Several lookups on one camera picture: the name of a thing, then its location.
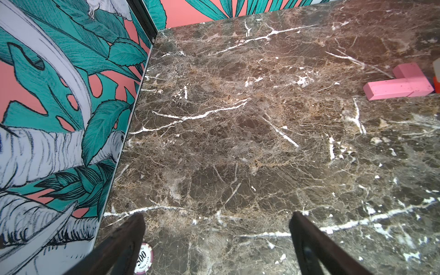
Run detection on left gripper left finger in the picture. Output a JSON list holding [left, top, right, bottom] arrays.
[[65, 213, 146, 275]]

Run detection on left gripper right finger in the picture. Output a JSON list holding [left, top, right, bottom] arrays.
[[289, 212, 371, 275]]

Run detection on pink block top pair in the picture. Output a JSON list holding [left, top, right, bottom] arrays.
[[363, 77, 434, 100], [393, 63, 425, 79]]

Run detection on red block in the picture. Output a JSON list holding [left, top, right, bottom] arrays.
[[433, 77, 440, 94]]

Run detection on poker chip white maroon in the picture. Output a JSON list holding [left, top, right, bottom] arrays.
[[134, 243, 154, 275]]

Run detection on black left frame post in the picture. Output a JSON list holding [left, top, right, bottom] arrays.
[[127, 0, 158, 44]]

